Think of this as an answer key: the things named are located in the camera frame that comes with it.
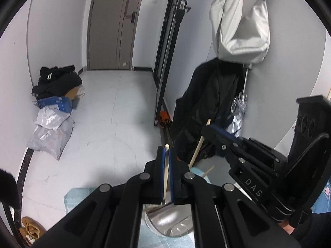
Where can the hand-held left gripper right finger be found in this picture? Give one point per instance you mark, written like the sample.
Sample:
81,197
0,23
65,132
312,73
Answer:
172,188

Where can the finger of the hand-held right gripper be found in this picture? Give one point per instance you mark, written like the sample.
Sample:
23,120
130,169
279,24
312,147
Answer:
217,143
225,133

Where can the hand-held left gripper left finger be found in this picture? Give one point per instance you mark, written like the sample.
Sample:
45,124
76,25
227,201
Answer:
160,175

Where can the slim wooden chopstick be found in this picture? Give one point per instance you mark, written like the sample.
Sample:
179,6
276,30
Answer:
208,171
199,144
166,160

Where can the grey utensil holder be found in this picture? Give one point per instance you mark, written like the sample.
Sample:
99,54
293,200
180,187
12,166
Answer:
168,219

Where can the white shoulder bag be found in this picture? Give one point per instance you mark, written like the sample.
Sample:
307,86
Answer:
240,38

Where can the person's right forearm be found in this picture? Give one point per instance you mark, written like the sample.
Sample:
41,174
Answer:
313,230

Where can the person's right hand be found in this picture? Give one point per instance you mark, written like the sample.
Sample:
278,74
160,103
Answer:
287,228

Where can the silver folded umbrella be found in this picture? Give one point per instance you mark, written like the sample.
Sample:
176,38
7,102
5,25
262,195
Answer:
236,124

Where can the blue floral cloth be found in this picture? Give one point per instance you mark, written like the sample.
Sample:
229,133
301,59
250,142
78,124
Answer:
323,199

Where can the black hanging jacket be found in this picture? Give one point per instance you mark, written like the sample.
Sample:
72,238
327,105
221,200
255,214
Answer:
201,95

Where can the small orange black object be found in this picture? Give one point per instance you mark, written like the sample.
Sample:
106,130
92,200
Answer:
164,118

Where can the teal plaid table mat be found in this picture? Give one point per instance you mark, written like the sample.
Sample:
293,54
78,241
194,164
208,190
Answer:
75,199

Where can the black framed side door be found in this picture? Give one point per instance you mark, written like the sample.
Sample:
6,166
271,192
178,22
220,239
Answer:
165,56

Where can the large grey parcel bag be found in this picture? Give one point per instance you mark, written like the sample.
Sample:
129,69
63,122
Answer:
51,139

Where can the brown cardboard box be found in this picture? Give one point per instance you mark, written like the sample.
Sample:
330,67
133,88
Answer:
73,93

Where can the blue cardboard box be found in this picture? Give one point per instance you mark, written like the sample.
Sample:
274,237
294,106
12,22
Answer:
59,103

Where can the small grey parcel bag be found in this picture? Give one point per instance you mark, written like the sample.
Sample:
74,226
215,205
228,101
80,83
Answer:
50,117

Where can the pile of black clothes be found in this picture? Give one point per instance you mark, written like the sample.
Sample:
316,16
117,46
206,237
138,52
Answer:
59,82

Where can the dark cloth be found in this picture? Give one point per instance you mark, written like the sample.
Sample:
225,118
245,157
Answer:
9,188

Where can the grey entrance door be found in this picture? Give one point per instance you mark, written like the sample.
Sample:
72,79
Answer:
108,31

